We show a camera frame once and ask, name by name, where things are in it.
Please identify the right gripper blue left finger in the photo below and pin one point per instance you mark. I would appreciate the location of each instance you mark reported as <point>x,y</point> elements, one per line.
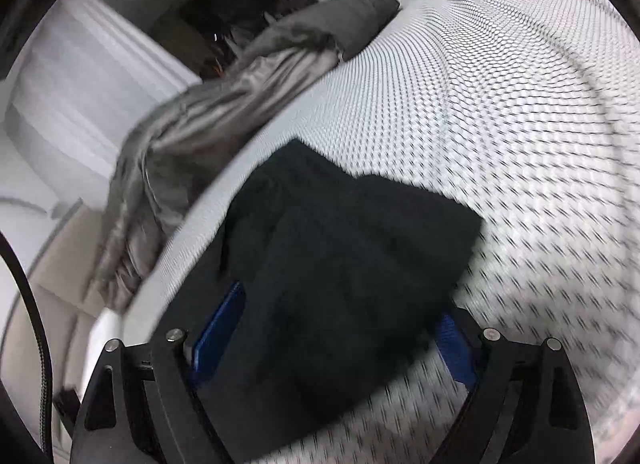
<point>208,350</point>

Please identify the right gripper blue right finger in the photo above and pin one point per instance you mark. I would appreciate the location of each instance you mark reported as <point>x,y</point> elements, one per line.
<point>457,339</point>

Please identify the black pants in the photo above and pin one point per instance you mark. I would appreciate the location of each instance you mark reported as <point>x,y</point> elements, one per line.
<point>340,276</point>

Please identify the grey crumpled blanket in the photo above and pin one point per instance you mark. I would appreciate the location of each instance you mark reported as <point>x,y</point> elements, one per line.
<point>172,155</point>

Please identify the white mesh mattress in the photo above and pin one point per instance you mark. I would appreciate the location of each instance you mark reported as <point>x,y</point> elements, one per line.
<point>527,111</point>

